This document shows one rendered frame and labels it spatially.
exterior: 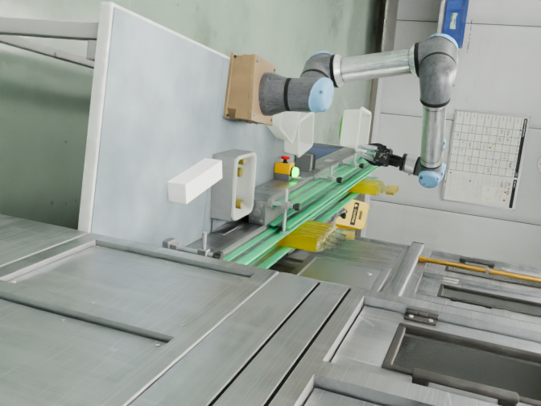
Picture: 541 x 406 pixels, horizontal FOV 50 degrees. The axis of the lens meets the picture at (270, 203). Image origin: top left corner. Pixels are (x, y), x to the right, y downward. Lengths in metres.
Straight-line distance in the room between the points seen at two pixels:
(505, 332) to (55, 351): 0.77
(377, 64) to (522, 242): 6.32
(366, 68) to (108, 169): 1.00
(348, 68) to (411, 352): 1.27
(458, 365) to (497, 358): 0.08
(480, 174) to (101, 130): 6.89
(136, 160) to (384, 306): 0.78
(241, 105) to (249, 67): 0.13
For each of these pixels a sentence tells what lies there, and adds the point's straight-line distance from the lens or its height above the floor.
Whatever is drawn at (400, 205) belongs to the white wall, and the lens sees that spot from 8.21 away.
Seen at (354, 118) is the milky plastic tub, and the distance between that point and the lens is 2.34.
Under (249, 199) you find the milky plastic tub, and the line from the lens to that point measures 2.13.
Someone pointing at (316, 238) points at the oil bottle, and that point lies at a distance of 2.19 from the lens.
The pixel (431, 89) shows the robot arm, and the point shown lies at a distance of 1.94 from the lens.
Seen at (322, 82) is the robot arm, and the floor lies 1.06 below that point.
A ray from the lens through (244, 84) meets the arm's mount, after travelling 2.01.
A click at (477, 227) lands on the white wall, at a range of 8.17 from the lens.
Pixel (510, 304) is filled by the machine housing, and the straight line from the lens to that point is 2.41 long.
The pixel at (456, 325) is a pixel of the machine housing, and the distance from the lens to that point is 1.16.
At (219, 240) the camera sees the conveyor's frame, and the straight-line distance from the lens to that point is 1.97.
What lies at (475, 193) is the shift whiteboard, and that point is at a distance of 8.06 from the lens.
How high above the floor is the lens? 1.62
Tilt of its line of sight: 20 degrees down
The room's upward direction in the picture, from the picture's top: 99 degrees clockwise
